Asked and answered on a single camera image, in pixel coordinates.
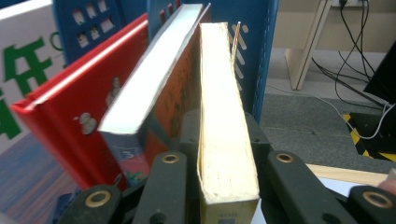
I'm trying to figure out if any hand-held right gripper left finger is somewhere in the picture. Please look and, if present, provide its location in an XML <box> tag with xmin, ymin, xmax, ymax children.
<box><xmin>132</xmin><ymin>109</ymin><xmax>202</xmax><ymax>224</ymax></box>

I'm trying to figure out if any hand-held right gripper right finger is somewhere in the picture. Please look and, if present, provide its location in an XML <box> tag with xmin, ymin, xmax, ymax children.
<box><xmin>246</xmin><ymin>111</ymin><xmax>359</xmax><ymax>224</ymax></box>

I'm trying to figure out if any yellow paperback book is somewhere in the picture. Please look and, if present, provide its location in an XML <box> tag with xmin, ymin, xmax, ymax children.
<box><xmin>196</xmin><ymin>21</ymin><xmax>261</xmax><ymax>224</ymax></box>

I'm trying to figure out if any dark blue illustrated novel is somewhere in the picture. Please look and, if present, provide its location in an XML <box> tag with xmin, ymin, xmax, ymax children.
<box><xmin>97</xmin><ymin>3</ymin><xmax>212</xmax><ymax>188</ymax></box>

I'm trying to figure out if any red hardcover book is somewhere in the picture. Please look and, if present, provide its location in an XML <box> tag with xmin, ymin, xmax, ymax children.
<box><xmin>8</xmin><ymin>13</ymin><xmax>150</xmax><ymax>191</ymax></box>

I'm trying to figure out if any blue plastic file rack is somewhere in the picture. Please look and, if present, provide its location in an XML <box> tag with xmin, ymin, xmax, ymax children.
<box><xmin>50</xmin><ymin>0</ymin><xmax>280</xmax><ymax>224</ymax></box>

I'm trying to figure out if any striped-tape stand base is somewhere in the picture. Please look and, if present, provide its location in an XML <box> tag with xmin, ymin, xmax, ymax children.
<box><xmin>342</xmin><ymin>111</ymin><xmax>396</xmax><ymax>163</ymax></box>

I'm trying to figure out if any black curtain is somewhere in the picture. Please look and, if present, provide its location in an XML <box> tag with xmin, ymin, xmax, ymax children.
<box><xmin>363</xmin><ymin>40</ymin><xmax>396</xmax><ymax>105</ymax></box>

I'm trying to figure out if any beige wooden desk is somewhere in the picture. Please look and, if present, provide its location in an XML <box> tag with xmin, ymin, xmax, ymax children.
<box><xmin>272</xmin><ymin>0</ymin><xmax>396</xmax><ymax>91</ymax></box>

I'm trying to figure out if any white book green print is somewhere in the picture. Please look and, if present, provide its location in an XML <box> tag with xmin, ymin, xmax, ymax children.
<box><xmin>0</xmin><ymin>0</ymin><xmax>80</xmax><ymax>224</ymax></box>

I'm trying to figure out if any white floor cable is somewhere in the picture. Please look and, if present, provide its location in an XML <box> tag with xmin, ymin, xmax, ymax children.
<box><xmin>265</xmin><ymin>85</ymin><xmax>396</xmax><ymax>140</ymax></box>

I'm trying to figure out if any black wall cable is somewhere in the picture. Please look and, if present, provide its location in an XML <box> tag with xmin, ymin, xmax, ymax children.
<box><xmin>311</xmin><ymin>0</ymin><xmax>389</xmax><ymax>107</ymax></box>

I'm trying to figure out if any white wall socket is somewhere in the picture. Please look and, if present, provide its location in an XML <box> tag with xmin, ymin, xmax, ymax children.
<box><xmin>331</xmin><ymin>0</ymin><xmax>371</xmax><ymax>8</ymax></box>

